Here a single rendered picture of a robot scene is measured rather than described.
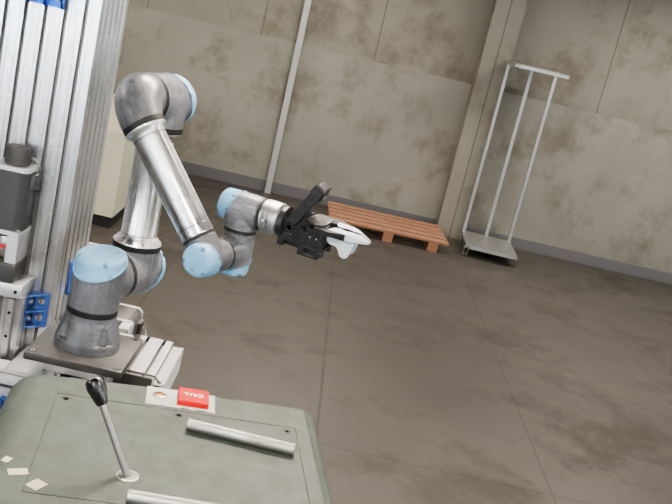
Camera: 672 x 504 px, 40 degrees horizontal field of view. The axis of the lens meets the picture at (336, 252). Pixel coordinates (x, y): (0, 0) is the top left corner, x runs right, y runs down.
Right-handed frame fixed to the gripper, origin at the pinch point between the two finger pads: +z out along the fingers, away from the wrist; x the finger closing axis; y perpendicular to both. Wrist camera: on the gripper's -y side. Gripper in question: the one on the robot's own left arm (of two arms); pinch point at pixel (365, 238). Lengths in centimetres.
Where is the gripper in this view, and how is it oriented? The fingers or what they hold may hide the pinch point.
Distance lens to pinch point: 201.8
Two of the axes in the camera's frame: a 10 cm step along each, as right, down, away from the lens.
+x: -4.0, 2.8, -8.7
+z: 9.0, 3.0, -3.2
